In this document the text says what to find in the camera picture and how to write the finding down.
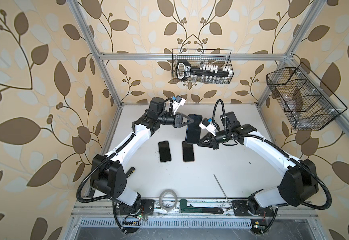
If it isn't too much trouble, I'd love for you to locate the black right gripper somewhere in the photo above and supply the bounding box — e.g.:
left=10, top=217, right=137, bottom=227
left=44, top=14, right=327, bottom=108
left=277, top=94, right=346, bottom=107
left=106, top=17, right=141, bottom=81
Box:
left=196, top=129, right=230, bottom=150

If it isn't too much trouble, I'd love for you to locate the black phone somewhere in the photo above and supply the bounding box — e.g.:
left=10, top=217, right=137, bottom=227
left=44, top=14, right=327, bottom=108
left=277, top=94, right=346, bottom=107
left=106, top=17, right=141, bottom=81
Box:
left=185, top=115, right=203, bottom=144
left=158, top=141, right=172, bottom=163

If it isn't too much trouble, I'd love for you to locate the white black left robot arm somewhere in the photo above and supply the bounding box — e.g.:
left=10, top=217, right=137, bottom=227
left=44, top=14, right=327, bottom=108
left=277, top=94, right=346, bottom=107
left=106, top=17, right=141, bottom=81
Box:
left=76, top=96, right=194, bottom=216

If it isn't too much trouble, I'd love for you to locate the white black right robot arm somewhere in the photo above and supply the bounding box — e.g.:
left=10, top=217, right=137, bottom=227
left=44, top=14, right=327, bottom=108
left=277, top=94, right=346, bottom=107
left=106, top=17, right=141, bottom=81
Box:
left=196, top=100, right=332, bottom=235

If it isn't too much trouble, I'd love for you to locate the middle phone in pink case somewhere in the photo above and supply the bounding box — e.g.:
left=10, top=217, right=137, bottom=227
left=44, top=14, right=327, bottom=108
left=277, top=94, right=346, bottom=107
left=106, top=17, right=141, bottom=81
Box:
left=182, top=141, right=195, bottom=163

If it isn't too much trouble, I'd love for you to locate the thin metal rod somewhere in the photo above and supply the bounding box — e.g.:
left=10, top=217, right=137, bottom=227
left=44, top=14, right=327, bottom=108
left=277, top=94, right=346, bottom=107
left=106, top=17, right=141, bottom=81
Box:
left=213, top=174, right=233, bottom=211

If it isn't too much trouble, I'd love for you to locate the black socket set holder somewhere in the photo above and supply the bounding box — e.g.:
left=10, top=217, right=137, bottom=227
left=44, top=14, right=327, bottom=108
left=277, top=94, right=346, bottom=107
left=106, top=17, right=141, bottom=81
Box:
left=174, top=60, right=233, bottom=83

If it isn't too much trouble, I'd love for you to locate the clear tape roll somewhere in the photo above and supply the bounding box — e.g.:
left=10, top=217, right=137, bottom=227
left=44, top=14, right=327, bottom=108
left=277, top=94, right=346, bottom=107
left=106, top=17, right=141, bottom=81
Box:
left=159, top=189, right=178, bottom=213

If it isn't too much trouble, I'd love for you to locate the green black pipe wrench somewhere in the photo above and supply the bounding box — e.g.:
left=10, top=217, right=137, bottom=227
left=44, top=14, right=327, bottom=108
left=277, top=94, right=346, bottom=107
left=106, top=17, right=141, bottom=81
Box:
left=179, top=199, right=224, bottom=215

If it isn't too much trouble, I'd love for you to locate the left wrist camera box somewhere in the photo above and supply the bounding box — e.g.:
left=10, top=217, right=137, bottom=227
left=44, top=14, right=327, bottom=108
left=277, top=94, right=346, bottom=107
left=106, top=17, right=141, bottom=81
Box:
left=169, top=96, right=186, bottom=115

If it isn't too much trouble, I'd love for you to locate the black wire basket back wall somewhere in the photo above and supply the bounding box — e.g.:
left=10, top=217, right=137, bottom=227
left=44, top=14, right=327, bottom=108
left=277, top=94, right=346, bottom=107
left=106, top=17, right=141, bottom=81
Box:
left=172, top=48, right=234, bottom=85

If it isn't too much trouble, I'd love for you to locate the black wire basket wall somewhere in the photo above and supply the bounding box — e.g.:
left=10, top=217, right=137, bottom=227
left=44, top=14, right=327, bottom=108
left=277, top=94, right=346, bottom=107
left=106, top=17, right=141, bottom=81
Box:
left=172, top=48, right=234, bottom=85
left=266, top=63, right=348, bottom=131

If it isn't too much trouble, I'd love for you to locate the black wire basket right wall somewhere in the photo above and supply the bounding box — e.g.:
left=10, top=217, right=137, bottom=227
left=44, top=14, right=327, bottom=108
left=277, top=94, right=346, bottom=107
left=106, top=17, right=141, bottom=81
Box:
left=266, top=63, right=348, bottom=131

